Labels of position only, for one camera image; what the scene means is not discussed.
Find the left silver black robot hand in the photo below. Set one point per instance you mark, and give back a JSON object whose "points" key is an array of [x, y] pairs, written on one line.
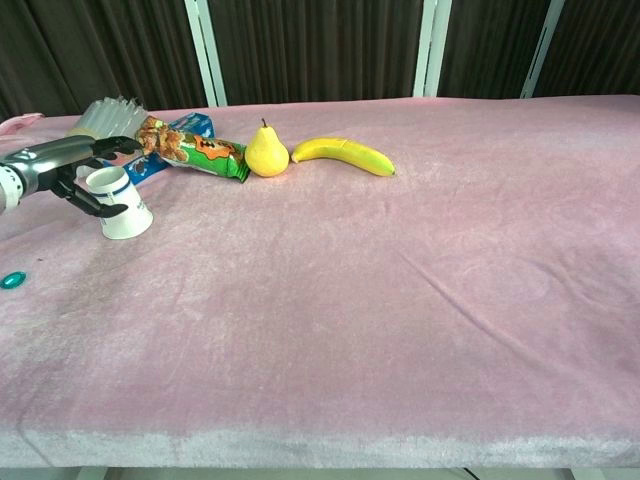
{"points": [[47, 160]]}

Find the white frame post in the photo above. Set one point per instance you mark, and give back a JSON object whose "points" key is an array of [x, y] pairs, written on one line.
{"points": [[426, 47], [542, 47], [205, 50]]}

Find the green orange snack packet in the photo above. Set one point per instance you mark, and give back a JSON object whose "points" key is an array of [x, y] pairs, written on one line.
{"points": [[192, 150]]}

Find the blue white snack packet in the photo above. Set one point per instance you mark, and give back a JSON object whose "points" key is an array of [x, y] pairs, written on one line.
{"points": [[177, 131]]}

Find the pink fleece table cloth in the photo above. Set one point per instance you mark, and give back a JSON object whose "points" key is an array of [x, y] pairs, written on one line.
{"points": [[350, 300]]}

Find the yellow banana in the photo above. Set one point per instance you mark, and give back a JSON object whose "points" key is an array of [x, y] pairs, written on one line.
{"points": [[345, 152]]}

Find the dark brown curtain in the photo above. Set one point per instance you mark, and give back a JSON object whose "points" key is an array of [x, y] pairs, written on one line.
{"points": [[320, 45]]}

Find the teal bottle cap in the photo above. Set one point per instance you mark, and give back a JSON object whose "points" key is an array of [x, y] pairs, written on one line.
{"points": [[12, 280]]}

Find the yellow pear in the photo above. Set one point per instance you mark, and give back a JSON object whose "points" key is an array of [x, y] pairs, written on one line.
{"points": [[266, 152]]}

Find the white paper cup blue stripe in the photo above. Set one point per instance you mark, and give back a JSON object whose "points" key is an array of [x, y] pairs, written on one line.
{"points": [[120, 202]]}

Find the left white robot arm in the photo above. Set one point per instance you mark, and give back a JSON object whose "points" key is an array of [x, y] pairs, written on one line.
{"points": [[6, 192]]}

